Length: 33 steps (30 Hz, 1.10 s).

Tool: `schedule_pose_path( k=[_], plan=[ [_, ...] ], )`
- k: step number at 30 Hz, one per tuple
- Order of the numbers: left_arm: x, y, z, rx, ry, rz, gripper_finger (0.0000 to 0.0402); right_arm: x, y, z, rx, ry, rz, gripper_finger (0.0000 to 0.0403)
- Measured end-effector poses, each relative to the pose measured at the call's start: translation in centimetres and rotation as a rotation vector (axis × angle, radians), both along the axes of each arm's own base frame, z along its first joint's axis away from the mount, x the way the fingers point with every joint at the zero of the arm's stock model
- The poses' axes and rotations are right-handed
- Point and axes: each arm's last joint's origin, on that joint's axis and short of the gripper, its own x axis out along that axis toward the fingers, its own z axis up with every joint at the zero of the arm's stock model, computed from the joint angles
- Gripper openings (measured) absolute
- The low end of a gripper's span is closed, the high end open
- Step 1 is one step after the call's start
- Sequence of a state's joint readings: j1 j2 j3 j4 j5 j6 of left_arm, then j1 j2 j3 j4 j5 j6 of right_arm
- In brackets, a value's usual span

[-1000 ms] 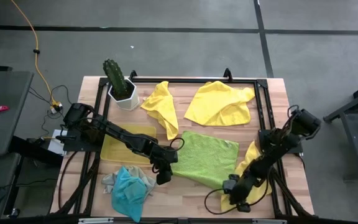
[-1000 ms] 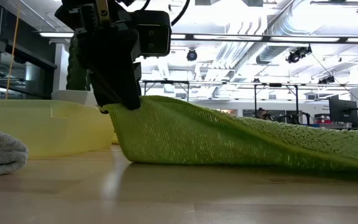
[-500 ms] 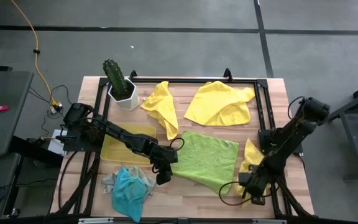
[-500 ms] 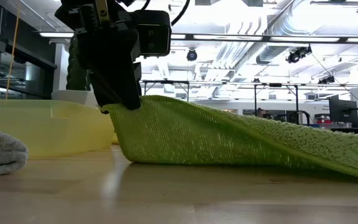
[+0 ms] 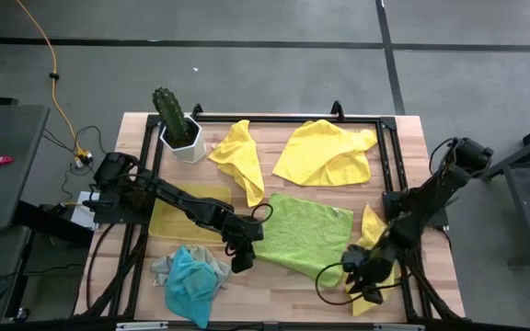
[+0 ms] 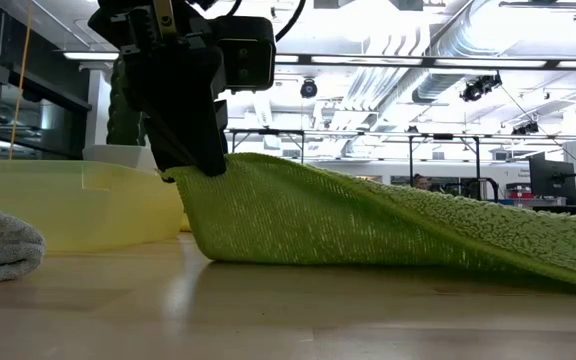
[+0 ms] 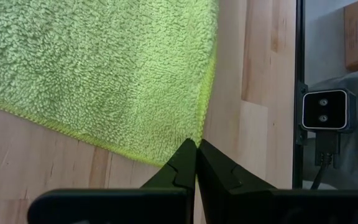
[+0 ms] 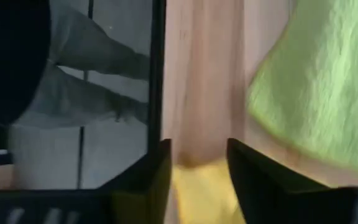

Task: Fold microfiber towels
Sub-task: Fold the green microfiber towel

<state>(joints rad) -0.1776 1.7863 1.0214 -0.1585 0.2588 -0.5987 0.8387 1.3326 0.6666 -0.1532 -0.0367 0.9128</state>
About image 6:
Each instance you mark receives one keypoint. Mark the black ceiling spotlight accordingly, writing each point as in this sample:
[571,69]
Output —
[525,129]
[475,90]

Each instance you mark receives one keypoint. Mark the red storage bin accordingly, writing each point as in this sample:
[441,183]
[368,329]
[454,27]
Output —
[518,194]

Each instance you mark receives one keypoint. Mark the green cactus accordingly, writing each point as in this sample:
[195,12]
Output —
[123,120]

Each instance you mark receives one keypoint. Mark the black background workstation frame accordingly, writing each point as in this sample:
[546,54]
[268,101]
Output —
[411,160]

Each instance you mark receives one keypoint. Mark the black computer monitor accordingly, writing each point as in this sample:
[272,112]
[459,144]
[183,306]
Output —
[553,180]

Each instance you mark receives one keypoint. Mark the silver ventilation duct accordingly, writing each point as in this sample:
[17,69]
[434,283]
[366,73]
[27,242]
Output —
[468,40]

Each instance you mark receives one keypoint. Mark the black hanging dome camera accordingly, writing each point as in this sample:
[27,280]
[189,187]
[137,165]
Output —
[309,89]

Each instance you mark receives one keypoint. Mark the black beam with light strips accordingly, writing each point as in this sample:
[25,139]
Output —
[428,61]

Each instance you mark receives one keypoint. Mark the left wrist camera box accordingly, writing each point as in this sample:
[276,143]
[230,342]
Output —
[248,55]

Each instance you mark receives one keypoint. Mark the person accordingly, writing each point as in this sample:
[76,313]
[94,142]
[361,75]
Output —
[422,182]

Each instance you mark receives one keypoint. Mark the yellow translucent plastic tray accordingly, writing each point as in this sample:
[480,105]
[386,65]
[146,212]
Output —
[93,210]

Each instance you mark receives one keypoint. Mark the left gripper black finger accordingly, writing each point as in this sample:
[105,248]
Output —
[183,145]
[218,140]

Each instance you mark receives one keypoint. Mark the green microfiber towel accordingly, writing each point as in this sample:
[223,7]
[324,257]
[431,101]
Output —
[318,215]

